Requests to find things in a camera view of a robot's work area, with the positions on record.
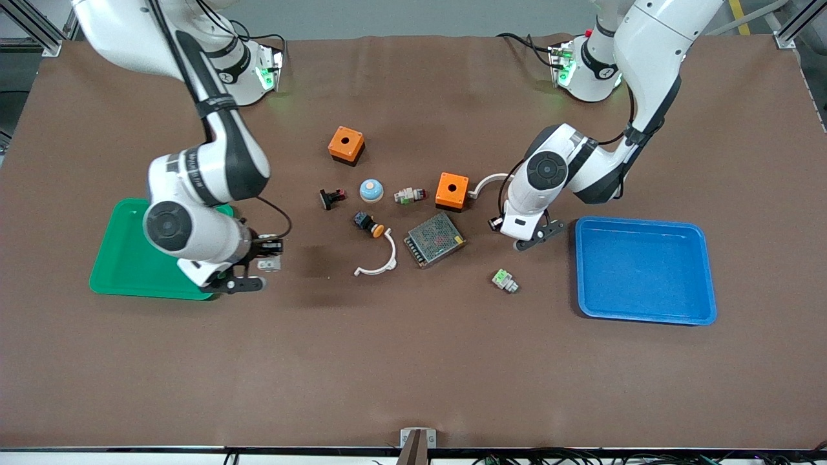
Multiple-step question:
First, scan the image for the large white semicircular clamp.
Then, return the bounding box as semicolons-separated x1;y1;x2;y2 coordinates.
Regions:
468;173;515;200

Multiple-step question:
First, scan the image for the orange black button box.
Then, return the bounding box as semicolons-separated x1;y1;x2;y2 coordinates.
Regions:
328;126;366;167
435;172;470;212

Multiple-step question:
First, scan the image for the green plastic tray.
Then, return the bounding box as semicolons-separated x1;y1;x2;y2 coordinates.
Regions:
89;198;235;301

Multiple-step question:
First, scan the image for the metal mesh power supply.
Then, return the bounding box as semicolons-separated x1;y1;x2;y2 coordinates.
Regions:
403;213;467;269

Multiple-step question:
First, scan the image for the orange mushroom push button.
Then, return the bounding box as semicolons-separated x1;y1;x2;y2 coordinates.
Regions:
353;211;386;238

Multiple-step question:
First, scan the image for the blue plastic tray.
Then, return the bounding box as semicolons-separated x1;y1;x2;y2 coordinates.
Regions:
574;216;718;326

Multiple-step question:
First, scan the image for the small white semicircular clamp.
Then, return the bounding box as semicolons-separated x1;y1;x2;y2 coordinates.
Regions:
353;231;397;277

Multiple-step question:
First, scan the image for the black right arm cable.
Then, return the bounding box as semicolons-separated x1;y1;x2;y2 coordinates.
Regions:
255;196;293;240

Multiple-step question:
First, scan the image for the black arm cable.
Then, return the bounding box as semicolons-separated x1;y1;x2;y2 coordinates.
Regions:
496;83;639;220
255;196;293;240

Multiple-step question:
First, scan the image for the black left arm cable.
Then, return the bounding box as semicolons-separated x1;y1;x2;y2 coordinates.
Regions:
496;83;639;220

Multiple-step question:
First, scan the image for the black left base cable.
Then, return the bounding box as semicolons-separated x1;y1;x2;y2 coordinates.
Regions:
496;31;558;67

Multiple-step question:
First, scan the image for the black base cable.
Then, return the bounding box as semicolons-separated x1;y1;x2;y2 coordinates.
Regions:
496;31;558;67
194;0;288;60

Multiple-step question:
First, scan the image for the black right base cable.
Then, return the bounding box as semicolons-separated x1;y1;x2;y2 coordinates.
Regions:
194;0;288;60

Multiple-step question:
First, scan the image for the grey metal table bracket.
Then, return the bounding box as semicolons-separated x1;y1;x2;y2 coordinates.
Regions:
400;428;437;465

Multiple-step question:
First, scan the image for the aluminium frame profile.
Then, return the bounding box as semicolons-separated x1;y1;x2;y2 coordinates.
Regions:
772;0;827;50
0;0;81;57

